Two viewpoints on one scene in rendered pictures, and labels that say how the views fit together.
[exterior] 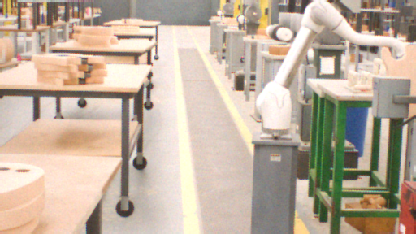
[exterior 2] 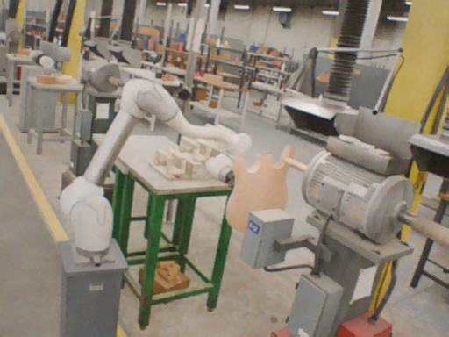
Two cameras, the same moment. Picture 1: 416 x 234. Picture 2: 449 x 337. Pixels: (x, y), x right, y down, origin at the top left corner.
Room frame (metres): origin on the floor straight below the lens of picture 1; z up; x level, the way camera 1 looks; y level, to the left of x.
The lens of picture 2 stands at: (2.59, 0.10, 1.70)
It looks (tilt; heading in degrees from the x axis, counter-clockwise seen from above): 17 degrees down; 325
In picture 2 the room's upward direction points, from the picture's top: 11 degrees clockwise
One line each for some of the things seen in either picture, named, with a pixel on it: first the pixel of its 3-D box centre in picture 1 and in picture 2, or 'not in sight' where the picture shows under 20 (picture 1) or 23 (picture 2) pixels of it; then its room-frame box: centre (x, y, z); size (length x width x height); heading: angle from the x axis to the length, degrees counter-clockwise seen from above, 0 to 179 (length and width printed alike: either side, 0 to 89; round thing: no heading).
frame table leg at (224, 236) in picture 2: not in sight; (221, 253); (4.46, -1.30, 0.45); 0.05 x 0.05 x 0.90; 3
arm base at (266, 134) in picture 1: (276, 132); (93, 250); (4.20, -0.39, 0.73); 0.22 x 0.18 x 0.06; 176
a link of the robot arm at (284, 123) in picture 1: (276, 108); (93, 219); (4.23, -0.39, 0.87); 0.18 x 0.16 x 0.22; 7
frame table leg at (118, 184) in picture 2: (320, 153); (115, 223); (4.98, -0.77, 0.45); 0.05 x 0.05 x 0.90; 3
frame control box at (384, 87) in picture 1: (400, 105); (281, 251); (3.60, -0.93, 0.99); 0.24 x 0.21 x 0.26; 3
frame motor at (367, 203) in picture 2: not in sight; (354, 194); (3.52, -1.18, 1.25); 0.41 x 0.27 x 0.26; 3
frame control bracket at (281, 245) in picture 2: (412, 99); (294, 242); (3.60, -0.99, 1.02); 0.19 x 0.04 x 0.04; 93
